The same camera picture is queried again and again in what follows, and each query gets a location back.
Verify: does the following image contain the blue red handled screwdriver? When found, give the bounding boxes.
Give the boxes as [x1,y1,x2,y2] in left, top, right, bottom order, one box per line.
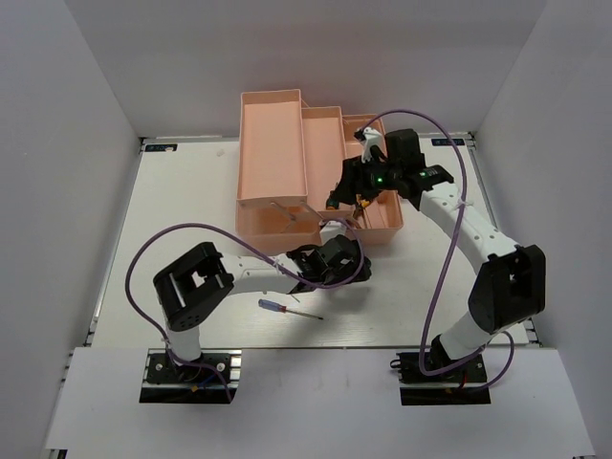
[258,299,323,320]

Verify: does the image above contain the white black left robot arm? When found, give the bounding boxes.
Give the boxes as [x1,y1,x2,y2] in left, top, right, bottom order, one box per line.
[153,235,371,382]

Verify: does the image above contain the stubby green orange screwdriver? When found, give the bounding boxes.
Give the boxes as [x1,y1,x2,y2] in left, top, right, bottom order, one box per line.
[325,191,340,210]

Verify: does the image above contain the pink plastic toolbox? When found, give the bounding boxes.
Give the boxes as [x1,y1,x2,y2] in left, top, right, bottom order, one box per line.
[235,89,404,255]

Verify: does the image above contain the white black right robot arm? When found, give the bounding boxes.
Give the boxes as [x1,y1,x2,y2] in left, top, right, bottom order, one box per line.
[326,127,546,382]

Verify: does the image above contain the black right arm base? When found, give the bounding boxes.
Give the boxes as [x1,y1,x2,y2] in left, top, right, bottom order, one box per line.
[389,352,491,406]

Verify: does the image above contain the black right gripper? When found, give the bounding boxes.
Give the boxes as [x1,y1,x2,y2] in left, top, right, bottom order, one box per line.
[331,151,402,206]

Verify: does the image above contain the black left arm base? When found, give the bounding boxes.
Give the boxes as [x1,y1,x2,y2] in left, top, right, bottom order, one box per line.
[139,349,242,404]

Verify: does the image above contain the yellow black pliers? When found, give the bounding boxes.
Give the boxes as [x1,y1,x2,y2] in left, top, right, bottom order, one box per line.
[352,194,371,228]

